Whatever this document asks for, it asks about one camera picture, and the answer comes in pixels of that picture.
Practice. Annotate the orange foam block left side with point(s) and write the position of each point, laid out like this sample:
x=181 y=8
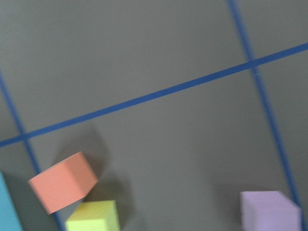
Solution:
x=64 y=183

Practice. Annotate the yellow foam block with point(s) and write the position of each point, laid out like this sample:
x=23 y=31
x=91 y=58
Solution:
x=94 y=216

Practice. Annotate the light pink foam block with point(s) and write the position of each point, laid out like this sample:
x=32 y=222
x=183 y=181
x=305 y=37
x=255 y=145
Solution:
x=269 y=211

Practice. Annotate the teal plastic bin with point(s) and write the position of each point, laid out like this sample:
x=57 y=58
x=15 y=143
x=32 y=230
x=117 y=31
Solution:
x=9 y=220

